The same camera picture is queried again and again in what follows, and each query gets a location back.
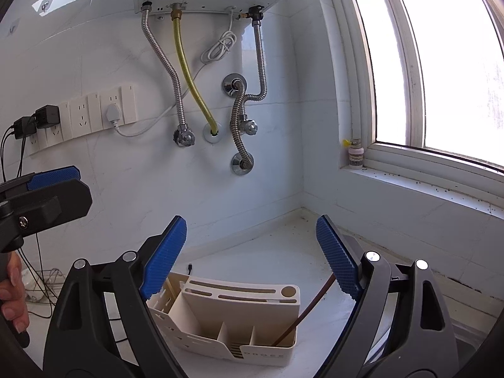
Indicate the black inlet valve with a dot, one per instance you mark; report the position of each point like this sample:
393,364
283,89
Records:
256,12

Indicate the white round wall flange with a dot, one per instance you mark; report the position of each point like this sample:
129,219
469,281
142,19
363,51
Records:
208,136

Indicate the chrome wall flange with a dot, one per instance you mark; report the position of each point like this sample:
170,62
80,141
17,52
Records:
241,164
232,85

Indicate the adhesive wall hook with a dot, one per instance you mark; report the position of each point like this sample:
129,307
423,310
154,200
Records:
45,5
12,28

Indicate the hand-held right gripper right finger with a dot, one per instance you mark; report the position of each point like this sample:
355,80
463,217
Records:
338,260

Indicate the black charger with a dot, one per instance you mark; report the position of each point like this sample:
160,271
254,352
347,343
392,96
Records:
48,116
24,128

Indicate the dark brown chopstick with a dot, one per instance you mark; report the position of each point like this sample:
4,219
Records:
305,311

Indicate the row of white wall sockets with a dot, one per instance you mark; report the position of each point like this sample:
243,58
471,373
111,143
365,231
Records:
80,116

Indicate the small white bottle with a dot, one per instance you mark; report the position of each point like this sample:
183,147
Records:
355,155

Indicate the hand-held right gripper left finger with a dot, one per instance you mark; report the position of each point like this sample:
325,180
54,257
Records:
165,260

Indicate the chrome angle valve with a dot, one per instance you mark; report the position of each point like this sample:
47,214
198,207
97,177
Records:
249,127
184,136

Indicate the cream utensil holder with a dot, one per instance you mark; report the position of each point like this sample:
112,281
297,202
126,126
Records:
236,315

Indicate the person's left hand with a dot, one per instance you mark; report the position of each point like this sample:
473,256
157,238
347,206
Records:
15,299

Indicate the white framed window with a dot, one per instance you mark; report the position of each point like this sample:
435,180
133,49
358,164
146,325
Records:
433,47

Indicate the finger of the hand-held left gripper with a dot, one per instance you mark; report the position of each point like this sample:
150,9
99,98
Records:
55,176
59,202

